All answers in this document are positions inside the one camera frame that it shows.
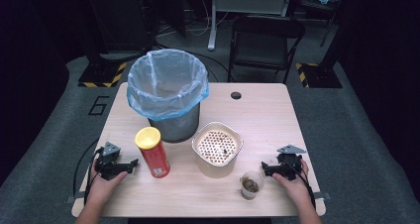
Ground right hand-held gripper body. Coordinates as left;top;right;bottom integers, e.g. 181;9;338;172
272;144;307;181

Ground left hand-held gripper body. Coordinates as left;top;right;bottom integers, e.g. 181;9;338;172
94;142;133;181

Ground person's left hand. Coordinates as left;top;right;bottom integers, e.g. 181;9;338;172
86;163;129;205

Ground person's right hand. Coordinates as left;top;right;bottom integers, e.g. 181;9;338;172
271;159;313;207

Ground red can with yellow lid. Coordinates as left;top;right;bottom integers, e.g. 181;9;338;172
134;126;171;179

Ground small clear plastic cup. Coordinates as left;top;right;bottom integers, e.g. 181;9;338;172
240;170;265;201

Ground wet brown tea leaves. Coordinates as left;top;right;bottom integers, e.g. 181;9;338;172
242;176;261;194

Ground beige bin with perforated strainer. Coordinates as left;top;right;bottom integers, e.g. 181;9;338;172
191;121;245;179

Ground grey mesh trash can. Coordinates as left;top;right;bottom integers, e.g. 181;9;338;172
148;102;202;144

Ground blue plastic trash bag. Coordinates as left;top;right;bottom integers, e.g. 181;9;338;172
126;48;210;122

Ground black stand with striped base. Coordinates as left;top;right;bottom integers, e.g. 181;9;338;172
295;0;344;89
77;0;129;89

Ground black folding chair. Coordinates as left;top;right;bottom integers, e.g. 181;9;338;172
227;15;306;85

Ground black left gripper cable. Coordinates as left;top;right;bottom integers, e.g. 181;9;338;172
83;147;105;206

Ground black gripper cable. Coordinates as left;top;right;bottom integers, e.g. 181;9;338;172
286;158;317;209
83;147;105;206

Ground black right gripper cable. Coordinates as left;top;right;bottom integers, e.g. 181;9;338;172
286;158;317;209

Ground grey metal table bracket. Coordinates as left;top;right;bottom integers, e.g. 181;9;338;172
313;191;332;201

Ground white floor cable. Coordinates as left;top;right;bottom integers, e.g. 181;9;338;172
183;0;230;38

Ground white metal desk frame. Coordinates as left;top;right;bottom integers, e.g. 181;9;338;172
207;0;295;52

